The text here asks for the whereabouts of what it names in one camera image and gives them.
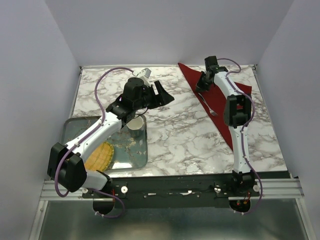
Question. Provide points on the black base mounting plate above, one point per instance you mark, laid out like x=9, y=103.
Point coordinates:
x=224, y=190

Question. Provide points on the red cloth napkin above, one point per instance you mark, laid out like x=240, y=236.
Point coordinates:
x=215, y=99

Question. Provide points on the white cup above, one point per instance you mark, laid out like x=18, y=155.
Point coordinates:
x=136, y=127

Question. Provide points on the floral metal tray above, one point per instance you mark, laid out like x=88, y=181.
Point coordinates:
x=129, y=152

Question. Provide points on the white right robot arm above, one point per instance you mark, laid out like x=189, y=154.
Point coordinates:
x=238, y=112

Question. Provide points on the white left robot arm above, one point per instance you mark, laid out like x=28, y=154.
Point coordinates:
x=67, y=161

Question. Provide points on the silver fork black handle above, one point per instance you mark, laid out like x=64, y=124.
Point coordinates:
x=211, y=111

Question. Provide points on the yellow woven coaster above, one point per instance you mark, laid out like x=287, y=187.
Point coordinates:
x=101, y=158

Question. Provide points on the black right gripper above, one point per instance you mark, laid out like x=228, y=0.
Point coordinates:
x=199, y=87

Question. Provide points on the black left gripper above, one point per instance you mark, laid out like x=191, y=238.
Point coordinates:
x=163, y=98

